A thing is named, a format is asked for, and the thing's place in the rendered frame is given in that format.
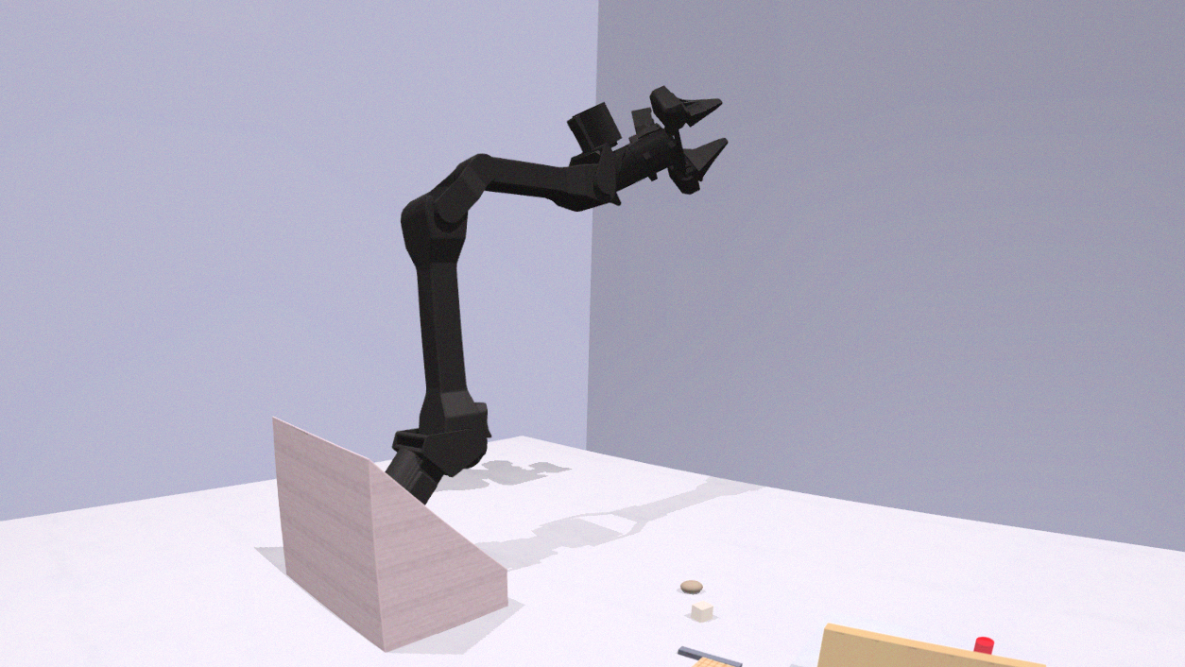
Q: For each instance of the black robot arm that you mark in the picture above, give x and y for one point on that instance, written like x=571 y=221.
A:
x=453 y=431

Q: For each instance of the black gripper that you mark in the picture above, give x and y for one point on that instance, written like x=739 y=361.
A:
x=658 y=150

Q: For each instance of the cream cube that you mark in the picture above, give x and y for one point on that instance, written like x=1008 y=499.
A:
x=702 y=612

